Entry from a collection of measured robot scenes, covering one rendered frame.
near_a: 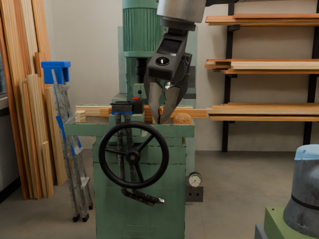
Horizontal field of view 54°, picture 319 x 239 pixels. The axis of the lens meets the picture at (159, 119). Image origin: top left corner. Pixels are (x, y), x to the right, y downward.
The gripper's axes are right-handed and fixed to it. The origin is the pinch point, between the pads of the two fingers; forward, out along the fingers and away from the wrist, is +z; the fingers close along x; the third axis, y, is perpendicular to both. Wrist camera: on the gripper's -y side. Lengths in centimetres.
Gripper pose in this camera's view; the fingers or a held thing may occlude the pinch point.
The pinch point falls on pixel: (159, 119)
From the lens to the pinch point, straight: 65.6
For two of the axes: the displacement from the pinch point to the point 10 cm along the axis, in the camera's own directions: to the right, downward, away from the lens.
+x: -9.6, -2.2, 1.5
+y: 2.1, -2.9, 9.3
